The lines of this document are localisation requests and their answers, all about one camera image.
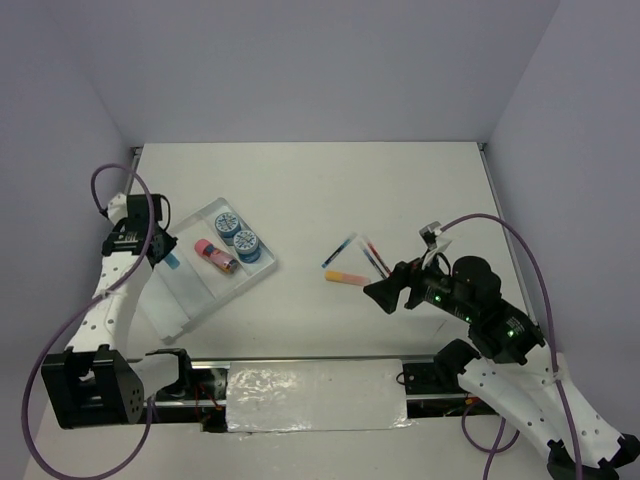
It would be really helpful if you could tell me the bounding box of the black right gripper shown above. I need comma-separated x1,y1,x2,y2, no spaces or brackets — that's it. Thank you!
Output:
361,245,473,320

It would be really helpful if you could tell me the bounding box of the yellow pink highlighter pen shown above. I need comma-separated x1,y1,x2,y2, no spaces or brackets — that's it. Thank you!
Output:
324,270,371,287

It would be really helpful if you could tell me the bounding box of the pink sticky notes tube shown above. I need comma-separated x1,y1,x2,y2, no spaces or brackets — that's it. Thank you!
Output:
194,239,239,275

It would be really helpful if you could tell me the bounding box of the blue round splash-lid container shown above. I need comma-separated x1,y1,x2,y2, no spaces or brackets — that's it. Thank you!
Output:
233,229,261,264

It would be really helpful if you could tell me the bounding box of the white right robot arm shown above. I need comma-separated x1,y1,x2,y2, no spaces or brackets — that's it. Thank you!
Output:
363,256,639,479

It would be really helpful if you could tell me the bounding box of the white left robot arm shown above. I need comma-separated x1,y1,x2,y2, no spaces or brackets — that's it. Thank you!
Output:
41,194,196,429

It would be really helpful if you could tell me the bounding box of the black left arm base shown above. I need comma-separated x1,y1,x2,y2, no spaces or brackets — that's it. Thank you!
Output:
151,349,228,433

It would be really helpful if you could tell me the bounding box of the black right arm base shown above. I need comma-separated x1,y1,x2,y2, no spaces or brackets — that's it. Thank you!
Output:
395,362,496,420

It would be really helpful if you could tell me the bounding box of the red gel pen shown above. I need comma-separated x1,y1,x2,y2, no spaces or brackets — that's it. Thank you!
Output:
364,237,391,276

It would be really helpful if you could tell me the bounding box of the white divided plastic tray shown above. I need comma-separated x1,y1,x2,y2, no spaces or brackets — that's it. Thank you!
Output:
138,197,277,344

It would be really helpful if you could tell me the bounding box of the blue round container in tray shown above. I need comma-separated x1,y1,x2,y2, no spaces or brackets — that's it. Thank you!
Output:
214,212,242,243

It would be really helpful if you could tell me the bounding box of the silver foil sheet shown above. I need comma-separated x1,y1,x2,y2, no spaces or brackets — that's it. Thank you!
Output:
226,359,411,433

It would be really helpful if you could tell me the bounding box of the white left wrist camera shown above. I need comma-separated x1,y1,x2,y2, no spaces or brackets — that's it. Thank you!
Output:
106,193,127,225

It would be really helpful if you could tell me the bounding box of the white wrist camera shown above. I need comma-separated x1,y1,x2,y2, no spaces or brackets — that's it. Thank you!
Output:
106,193,127,225
419,221,452,266

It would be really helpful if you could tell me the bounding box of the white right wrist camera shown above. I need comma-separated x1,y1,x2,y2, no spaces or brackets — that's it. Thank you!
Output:
419,221,452,266

